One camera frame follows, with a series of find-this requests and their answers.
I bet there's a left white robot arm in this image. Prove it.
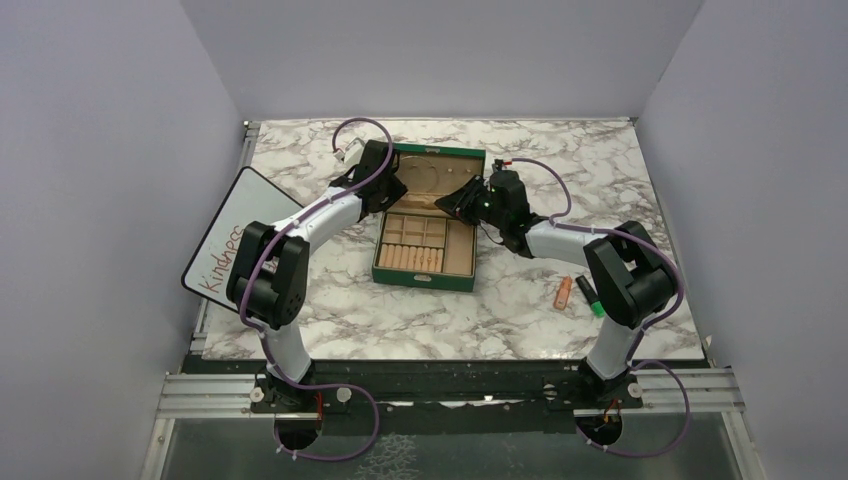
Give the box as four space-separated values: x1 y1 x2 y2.
226 140 406 411

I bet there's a white dry-erase board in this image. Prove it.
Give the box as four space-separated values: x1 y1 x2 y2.
181 167 302 311

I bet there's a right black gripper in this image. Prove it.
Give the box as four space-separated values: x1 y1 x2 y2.
434 175 507 230

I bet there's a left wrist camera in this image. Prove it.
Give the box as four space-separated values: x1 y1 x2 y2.
334 144 364 168

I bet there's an orange highlighter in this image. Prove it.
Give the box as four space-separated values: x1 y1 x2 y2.
553 276 573 311

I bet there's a black mounting rail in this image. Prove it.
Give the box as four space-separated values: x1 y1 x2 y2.
249 360 643 436

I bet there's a green black highlighter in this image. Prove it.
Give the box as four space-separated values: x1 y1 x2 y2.
575 275 606 318

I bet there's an aluminium frame rail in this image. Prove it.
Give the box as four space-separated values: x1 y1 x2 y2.
141 368 766 479

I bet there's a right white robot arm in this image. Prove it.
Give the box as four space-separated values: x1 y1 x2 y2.
434 170 682 407

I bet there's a green jewelry box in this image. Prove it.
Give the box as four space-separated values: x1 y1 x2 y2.
371 143 486 292

